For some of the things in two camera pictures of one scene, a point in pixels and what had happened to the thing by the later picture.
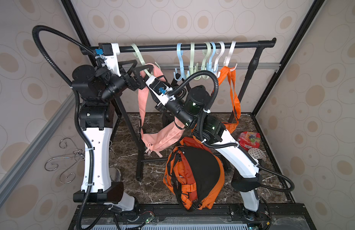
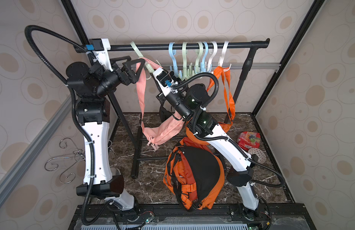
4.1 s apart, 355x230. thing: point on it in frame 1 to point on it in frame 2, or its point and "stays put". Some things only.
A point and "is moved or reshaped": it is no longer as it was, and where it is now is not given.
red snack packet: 248,140 stays put
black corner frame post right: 310,17 stays put
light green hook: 204,67 to 197,68
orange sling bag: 230,75 to 225,126
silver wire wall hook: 68,175 stays put
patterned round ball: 257,153 stays put
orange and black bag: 194,174 stays put
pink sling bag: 157,139 is moved or reshaped
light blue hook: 209,64 to 203,64
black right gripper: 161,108 to 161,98
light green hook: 192,70 to 186,74
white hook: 227,59 to 221,58
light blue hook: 179,51 to 171,52
